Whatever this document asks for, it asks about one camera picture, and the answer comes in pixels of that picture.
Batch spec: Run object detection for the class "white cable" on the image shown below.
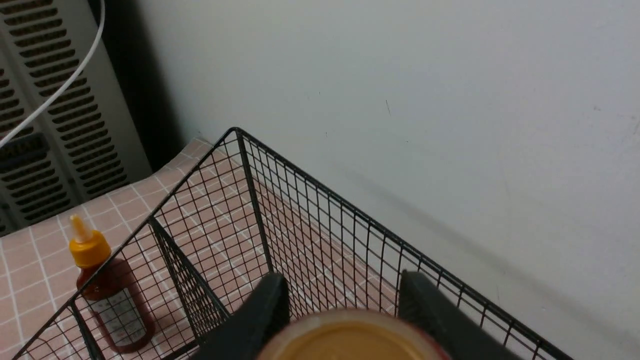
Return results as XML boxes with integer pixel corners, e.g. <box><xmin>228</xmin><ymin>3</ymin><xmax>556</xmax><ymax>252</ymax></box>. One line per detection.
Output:
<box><xmin>0</xmin><ymin>0</ymin><xmax>106</xmax><ymax>149</ymax></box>

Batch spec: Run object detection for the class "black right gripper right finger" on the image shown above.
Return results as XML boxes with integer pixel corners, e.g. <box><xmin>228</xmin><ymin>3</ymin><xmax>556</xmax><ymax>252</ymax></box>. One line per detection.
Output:
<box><xmin>398</xmin><ymin>270</ymin><xmax>518</xmax><ymax>360</ymax></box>

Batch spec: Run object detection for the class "black wire mesh rack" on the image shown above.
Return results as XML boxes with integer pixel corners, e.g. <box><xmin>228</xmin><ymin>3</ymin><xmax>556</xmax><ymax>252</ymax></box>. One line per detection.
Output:
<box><xmin>13</xmin><ymin>127</ymin><xmax>570</xmax><ymax>360</ymax></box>

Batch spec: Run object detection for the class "soy sauce bottle red label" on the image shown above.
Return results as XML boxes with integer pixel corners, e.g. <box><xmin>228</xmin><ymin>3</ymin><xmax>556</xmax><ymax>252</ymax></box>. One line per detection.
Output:
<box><xmin>257</xmin><ymin>308</ymin><xmax>451</xmax><ymax>360</ymax></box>

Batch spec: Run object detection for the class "chili sauce bottle yellow cap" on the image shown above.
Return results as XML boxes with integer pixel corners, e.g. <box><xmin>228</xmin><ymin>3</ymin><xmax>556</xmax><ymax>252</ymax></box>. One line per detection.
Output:
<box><xmin>68</xmin><ymin>214</ymin><xmax>156</xmax><ymax>354</ymax></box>

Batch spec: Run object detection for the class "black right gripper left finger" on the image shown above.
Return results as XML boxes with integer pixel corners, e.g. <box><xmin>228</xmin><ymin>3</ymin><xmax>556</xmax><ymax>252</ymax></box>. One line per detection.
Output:
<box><xmin>192</xmin><ymin>272</ymin><xmax>291</xmax><ymax>360</ymax></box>

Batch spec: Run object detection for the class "grey vented appliance panel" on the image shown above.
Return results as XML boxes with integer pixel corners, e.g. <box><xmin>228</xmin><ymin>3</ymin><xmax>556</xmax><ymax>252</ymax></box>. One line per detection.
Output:
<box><xmin>0</xmin><ymin>0</ymin><xmax>151</xmax><ymax>236</ymax></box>

